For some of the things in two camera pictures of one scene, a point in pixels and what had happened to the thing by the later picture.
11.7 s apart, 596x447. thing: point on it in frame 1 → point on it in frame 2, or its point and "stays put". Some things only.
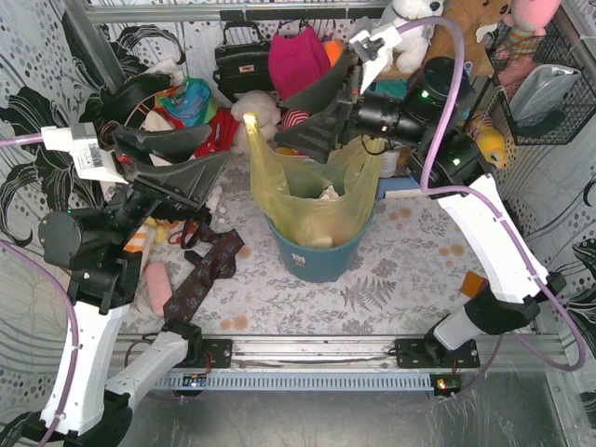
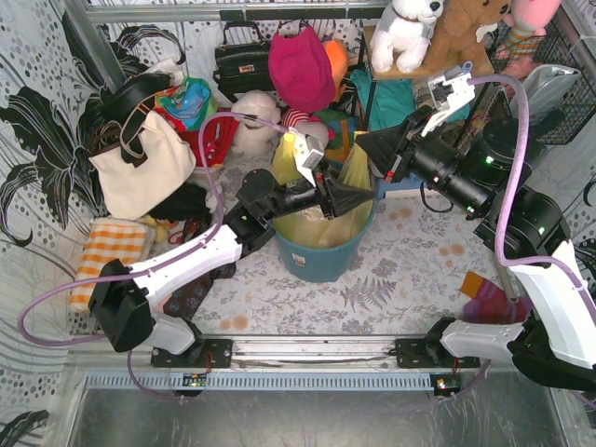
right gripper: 347,110 → 400,152
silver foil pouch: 541,91 stays put
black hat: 118,99 stays put
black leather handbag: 243,67 stays put
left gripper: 127,163 → 323,197
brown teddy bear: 470,15 stays put
